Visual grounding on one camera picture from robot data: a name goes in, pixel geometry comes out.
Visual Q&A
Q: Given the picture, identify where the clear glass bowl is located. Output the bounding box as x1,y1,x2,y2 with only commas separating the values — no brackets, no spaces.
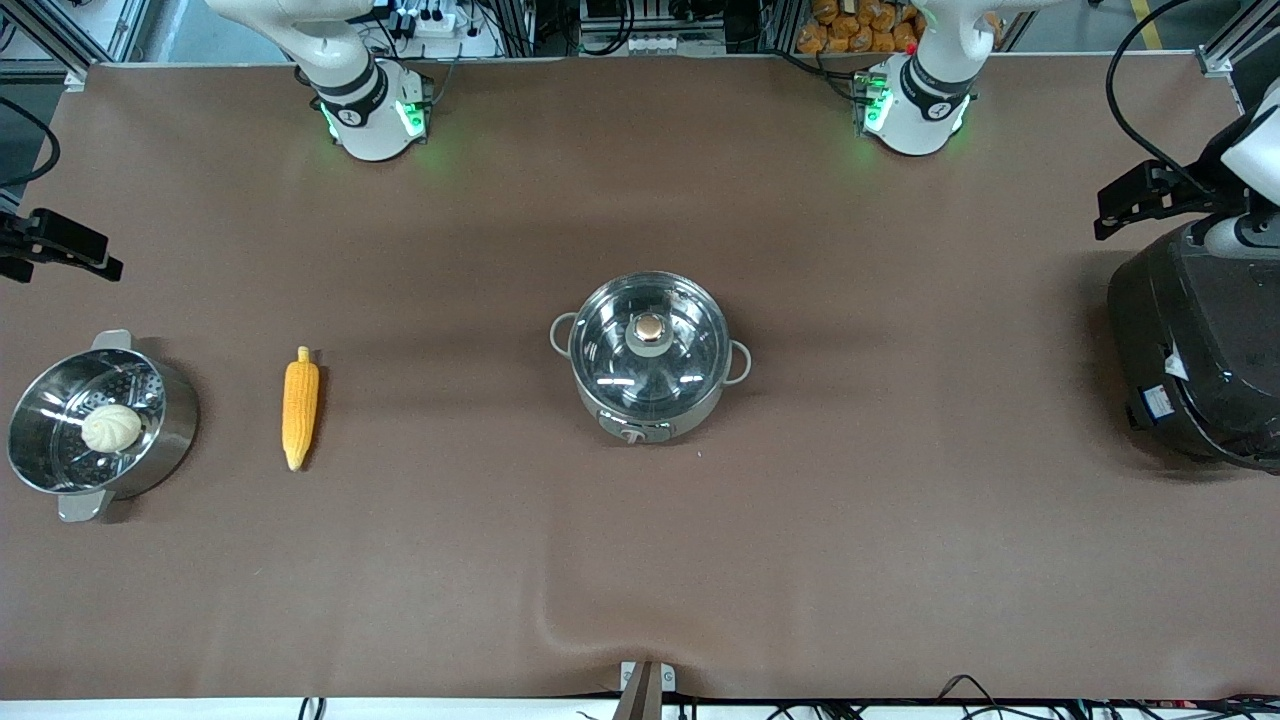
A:
570,272,730,419

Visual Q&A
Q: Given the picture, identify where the stainless steel steamer pot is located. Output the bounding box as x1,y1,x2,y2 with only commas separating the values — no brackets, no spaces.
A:
7,330,200,523

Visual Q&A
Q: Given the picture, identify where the yellow corn cob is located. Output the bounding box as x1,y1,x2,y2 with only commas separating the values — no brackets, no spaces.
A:
281,346,321,472

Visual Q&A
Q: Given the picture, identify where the white steamed bun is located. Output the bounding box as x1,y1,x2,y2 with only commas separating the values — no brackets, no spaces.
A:
81,404,144,453

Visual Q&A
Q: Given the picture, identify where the bin of orange breads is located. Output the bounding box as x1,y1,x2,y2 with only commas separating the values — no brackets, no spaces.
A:
795,0,926,55

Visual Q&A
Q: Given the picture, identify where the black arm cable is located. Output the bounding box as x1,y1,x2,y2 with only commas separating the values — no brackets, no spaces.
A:
0,95,62,191
1104,0,1216,196

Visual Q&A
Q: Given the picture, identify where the aluminium frame profile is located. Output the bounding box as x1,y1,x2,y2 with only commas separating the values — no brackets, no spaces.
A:
1195,0,1280,79
0,0,151,93

